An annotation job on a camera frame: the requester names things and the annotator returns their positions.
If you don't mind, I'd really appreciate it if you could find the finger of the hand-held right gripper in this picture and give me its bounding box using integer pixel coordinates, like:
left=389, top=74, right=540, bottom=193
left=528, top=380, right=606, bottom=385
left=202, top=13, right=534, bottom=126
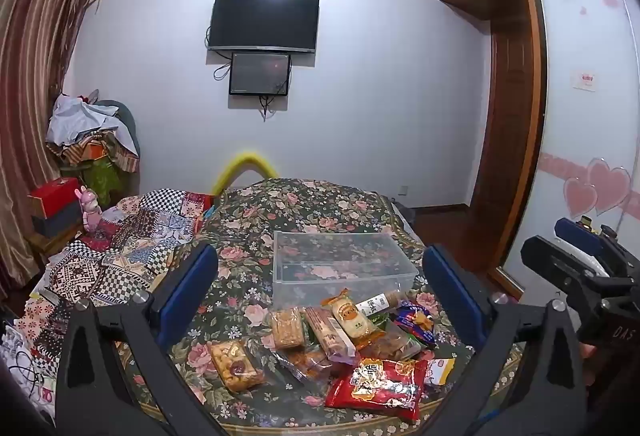
left=520, top=236, right=611, bottom=314
left=554, top=217, right=623, bottom=274

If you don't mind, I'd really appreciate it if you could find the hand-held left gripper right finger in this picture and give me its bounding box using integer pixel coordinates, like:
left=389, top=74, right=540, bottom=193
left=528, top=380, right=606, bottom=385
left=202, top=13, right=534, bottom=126
left=420, top=243, right=588, bottom=436

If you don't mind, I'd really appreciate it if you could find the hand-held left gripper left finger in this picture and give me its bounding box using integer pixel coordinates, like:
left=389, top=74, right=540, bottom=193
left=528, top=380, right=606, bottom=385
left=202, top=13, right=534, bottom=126
left=55, top=242, right=219, bottom=436

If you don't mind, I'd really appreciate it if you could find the roll cake packet white label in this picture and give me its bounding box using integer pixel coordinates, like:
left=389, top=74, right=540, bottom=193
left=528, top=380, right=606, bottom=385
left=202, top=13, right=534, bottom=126
left=355, top=291, right=407, bottom=318

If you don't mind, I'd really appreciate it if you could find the green snack packet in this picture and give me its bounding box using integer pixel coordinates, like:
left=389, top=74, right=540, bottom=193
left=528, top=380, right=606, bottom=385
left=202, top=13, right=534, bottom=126
left=360, top=323, right=427, bottom=362

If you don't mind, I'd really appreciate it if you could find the bread packet with orange label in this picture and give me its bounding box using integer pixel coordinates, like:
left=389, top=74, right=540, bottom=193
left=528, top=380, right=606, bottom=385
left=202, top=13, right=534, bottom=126
left=322, top=289, right=387, bottom=343

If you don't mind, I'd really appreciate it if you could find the clear plastic container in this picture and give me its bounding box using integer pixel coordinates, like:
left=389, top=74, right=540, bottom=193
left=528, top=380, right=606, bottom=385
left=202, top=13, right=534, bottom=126
left=272, top=230, right=420, bottom=312

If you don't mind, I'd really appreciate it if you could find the long wafer packet purple label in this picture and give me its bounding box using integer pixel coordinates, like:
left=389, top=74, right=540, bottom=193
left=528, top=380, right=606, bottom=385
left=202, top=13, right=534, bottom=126
left=304, top=306, right=362, bottom=365

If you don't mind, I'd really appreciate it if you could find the person's right hand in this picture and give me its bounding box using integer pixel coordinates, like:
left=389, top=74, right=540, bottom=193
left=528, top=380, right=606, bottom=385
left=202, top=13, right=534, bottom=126
left=580, top=341, right=602, bottom=387

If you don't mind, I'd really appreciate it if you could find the blue snack packet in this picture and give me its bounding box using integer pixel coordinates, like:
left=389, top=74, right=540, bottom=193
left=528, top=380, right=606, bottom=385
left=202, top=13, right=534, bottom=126
left=394, top=300, right=437, bottom=344

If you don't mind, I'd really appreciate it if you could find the small yellow white packet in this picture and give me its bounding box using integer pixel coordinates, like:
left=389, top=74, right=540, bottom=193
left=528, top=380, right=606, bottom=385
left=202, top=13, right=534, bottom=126
left=425, top=357, right=457, bottom=388

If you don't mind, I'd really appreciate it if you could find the nut cake packet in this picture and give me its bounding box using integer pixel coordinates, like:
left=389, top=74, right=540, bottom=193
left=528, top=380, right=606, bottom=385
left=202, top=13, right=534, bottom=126
left=206, top=339, right=267, bottom=393

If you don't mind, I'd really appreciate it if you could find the square biscuit packet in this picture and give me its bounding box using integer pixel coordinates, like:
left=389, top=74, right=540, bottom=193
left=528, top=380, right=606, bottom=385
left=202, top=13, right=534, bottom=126
left=269, top=307, right=306, bottom=350

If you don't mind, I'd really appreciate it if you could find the frosted sliding door with hearts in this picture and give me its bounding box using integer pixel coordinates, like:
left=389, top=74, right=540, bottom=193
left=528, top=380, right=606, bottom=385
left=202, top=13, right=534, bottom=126
left=502, top=0, right=640, bottom=297

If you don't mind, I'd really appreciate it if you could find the large red snack packet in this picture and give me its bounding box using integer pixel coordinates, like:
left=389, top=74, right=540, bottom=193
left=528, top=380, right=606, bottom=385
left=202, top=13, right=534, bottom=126
left=324, top=357, right=430, bottom=425

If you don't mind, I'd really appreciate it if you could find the dark wooden door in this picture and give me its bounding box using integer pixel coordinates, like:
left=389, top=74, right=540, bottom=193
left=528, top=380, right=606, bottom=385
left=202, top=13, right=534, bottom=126
left=469, top=14, right=537, bottom=264

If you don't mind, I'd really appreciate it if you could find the pink plush toy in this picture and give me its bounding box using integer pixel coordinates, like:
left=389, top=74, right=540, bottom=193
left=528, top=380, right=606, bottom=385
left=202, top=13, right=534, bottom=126
left=74, top=185, right=103, bottom=233

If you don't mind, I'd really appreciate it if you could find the yellow foam tube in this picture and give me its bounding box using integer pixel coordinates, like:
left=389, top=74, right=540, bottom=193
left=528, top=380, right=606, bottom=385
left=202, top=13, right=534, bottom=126
left=210, top=149, right=280, bottom=197

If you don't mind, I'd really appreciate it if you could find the wooden nightstand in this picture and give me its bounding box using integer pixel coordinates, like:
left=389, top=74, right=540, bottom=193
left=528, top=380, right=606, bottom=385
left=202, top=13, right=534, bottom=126
left=24, top=223, right=87, bottom=267

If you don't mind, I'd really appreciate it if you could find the grey box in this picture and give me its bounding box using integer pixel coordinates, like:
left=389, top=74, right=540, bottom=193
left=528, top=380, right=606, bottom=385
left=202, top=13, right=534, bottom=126
left=31, top=205, right=85, bottom=238

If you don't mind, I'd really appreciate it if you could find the red box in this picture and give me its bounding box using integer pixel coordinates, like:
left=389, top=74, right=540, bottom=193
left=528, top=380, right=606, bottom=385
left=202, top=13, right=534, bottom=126
left=27, top=176, right=83, bottom=218

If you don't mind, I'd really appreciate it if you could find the pile of clothes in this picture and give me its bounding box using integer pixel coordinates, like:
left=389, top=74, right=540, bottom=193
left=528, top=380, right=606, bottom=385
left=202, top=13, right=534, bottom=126
left=45, top=89, right=142, bottom=209

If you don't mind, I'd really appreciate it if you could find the striped brown curtain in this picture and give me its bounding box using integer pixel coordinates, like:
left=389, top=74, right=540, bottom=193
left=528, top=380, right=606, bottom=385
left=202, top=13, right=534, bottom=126
left=0, top=0, right=108, bottom=287

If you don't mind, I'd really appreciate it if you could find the white cloth with cables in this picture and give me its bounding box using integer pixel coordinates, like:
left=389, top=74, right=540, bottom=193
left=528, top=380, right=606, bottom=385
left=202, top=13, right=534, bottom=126
left=0, top=316, right=58, bottom=422

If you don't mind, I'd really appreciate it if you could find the small black wall screen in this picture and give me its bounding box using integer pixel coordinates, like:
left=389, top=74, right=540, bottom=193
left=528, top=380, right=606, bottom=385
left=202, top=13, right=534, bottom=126
left=228, top=52, right=292, bottom=96

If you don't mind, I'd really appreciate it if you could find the wall-mounted black television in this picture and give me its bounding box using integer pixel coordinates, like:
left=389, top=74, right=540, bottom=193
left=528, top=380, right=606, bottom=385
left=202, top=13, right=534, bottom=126
left=207, top=0, right=321, bottom=54

